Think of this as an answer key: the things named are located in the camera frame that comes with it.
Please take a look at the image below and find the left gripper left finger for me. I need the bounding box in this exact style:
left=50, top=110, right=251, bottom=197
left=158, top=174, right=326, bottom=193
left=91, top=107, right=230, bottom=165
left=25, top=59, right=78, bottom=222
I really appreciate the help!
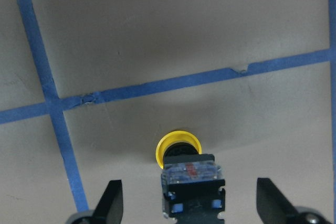
left=65, top=180, right=123, bottom=224

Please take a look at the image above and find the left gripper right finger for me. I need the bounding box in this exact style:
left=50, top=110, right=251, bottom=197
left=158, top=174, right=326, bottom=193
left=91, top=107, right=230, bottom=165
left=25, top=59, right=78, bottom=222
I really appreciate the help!
left=256, top=178, right=330, bottom=224

